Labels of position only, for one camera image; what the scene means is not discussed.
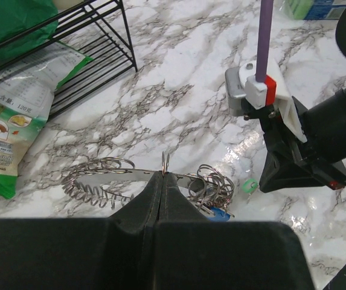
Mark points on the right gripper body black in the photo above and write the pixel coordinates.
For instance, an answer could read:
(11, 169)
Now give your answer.
(278, 138)

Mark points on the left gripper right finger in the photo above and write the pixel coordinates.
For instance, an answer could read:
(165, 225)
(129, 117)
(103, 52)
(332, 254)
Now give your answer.
(189, 251)

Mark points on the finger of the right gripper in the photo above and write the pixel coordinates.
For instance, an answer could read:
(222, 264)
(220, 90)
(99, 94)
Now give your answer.
(280, 172)

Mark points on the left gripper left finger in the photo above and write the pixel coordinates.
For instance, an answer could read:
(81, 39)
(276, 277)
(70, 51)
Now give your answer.
(79, 253)

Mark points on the green key tag with key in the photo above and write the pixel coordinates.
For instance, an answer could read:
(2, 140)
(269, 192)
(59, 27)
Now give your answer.
(249, 187)

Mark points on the blue key tag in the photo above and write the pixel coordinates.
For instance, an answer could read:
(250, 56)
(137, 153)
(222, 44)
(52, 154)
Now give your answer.
(218, 215)

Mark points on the blue green small box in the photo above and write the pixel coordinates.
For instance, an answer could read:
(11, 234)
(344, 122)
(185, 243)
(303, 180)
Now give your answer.
(311, 10)

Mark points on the green white snack bag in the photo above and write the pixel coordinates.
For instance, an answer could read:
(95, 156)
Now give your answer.
(26, 95)

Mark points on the green and brown bag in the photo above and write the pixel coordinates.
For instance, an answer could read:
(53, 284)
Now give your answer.
(19, 16)

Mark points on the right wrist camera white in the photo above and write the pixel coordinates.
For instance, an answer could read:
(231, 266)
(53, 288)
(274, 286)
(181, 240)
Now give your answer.
(243, 91)

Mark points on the black wire shelf rack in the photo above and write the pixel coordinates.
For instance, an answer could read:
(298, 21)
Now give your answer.
(98, 29)

